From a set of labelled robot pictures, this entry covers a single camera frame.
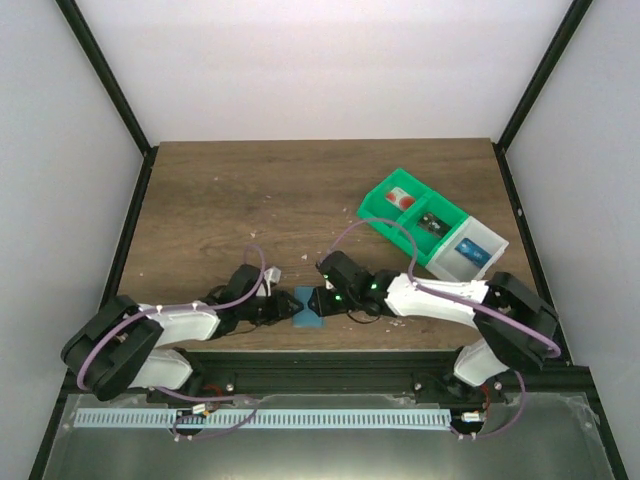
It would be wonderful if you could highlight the blue card holder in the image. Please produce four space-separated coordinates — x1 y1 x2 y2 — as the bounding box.
292 286 325 328

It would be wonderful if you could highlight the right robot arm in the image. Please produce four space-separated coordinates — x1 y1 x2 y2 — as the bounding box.
307 251 562 392

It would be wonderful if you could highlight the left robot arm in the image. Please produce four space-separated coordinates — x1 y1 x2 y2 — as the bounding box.
61 264 304 401

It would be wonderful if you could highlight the red white card in bin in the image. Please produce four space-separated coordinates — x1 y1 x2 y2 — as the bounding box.
385 187 415 212

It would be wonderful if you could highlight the black card in bin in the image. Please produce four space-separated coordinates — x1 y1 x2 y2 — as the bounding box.
419 212 451 238

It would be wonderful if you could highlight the blue card in bin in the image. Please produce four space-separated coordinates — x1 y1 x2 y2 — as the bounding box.
455 238 491 268

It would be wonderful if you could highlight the green bin far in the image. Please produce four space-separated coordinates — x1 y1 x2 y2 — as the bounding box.
357 168 432 233

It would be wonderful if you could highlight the green bin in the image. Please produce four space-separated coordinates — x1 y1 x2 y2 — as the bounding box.
357 168 432 233
385 187 469 266

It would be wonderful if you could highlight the green bin middle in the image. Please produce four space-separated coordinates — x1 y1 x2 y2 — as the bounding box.
385 187 469 266

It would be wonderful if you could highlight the white bin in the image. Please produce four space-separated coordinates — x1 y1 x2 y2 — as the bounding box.
426 216 509 282

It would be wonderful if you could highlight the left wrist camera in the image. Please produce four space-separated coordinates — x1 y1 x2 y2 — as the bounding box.
264 266 281 296

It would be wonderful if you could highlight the black aluminium front rail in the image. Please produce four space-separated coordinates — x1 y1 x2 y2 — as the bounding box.
59 351 591 401

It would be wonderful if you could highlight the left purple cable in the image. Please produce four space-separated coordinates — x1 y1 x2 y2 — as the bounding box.
77 244 269 441

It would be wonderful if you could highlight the purple cable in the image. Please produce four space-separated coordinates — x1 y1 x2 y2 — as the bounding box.
327 218 561 441
77 244 269 441

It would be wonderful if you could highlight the white slotted cable duct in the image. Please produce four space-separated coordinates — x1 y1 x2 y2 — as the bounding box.
73 408 451 430

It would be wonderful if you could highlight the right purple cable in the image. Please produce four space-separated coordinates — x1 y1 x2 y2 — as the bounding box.
327 218 561 441

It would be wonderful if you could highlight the left black frame post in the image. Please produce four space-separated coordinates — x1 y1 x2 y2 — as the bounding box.
54 0 154 156

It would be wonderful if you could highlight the black frame post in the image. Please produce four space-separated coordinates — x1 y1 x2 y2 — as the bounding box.
492 0 594 151
54 0 154 156

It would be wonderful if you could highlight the right black frame post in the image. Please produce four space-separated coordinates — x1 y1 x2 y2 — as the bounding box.
492 0 594 151

